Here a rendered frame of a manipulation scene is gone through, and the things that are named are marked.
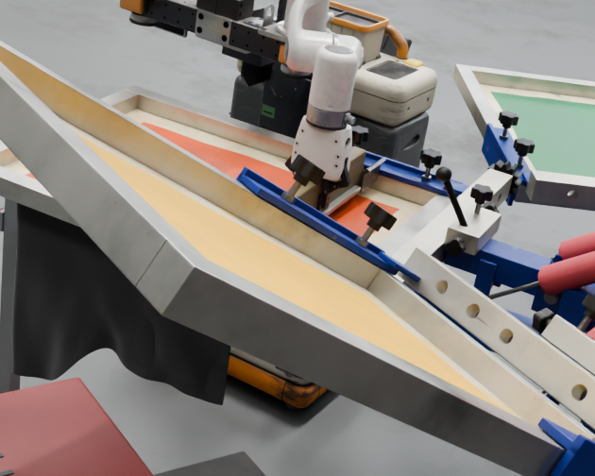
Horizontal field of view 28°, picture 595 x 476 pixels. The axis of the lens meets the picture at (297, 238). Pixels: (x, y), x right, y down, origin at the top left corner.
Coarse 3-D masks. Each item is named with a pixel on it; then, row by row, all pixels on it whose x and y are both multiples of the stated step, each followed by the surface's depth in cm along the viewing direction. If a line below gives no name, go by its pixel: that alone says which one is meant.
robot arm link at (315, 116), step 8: (312, 112) 208; (320, 112) 207; (328, 112) 206; (336, 112) 207; (344, 112) 207; (312, 120) 208; (320, 120) 207; (328, 120) 207; (336, 120) 207; (344, 120) 208; (352, 120) 208
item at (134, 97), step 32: (128, 96) 257; (160, 96) 260; (224, 128) 252; (256, 128) 251; (0, 160) 223; (0, 192) 213; (32, 192) 210; (384, 192) 240; (416, 192) 236; (416, 224) 220
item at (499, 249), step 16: (496, 240) 207; (448, 256) 206; (464, 256) 204; (480, 256) 203; (496, 256) 202; (512, 256) 202; (528, 256) 203; (496, 272) 203; (512, 272) 201; (528, 272) 200
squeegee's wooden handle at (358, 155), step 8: (352, 152) 228; (360, 152) 229; (352, 160) 226; (360, 160) 229; (352, 168) 227; (360, 168) 231; (352, 176) 228; (360, 176) 232; (312, 184) 212; (320, 184) 214; (352, 184) 230; (304, 192) 209; (312, 192) 212; (320, 192) 215; (336, 192) 223; (344, 192) 227; (304, 200) 210; (312, 200) 213
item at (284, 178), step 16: (160, 128) 253; (192, 144) 247; (208, 144) 249; (224, 160) 243; (240, 160) 244; (256, 160) 245; (272, 176) 239; (288, 176) 240; (352, 208) 231; (384, 208) 233; (352, 224) 224
